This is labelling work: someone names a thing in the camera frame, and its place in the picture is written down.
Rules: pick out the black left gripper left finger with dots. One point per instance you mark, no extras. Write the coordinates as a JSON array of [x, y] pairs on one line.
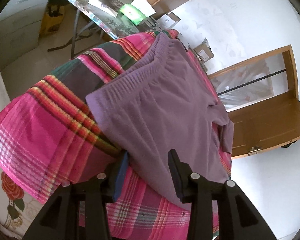
[[78, 211]]

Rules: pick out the purple fleece pants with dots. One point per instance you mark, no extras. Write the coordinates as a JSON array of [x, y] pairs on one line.
[[163, 103]]

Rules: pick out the glass top folding table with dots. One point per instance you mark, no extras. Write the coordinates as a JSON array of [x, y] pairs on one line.
[[115, 27]]

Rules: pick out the floral bed cover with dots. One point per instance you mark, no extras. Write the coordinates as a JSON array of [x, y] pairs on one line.
[[17, 208]]

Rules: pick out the plaid pink green bedsheet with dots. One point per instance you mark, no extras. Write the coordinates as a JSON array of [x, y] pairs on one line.
[[53, 137]]

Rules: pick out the wooden door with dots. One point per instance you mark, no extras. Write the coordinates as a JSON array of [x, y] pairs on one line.
[[266, 125]]

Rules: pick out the brown cardboard box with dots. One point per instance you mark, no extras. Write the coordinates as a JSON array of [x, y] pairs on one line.
[[204, 51]]

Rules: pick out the grey drawer cabinet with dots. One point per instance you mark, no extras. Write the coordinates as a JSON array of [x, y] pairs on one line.
[[20, 23]]

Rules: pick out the white carton box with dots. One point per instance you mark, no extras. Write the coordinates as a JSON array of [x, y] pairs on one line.
[[168, 21]]

